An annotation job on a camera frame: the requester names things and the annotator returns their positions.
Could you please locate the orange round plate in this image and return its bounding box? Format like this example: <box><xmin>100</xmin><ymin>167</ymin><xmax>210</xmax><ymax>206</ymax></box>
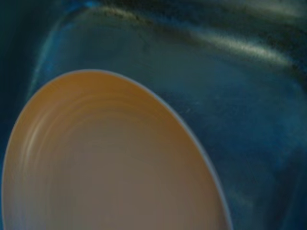
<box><xmin>0</xmin><ymin>69</ymin><xmax>234</xmax><ymax>230</ymax></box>

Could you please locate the stainless steel double sink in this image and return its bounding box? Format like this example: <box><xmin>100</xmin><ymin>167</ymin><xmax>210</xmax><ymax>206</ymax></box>
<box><xmin>0</xmin><ymin>0</ymin><xmax>307</xmax><ymax>230</ymax></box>

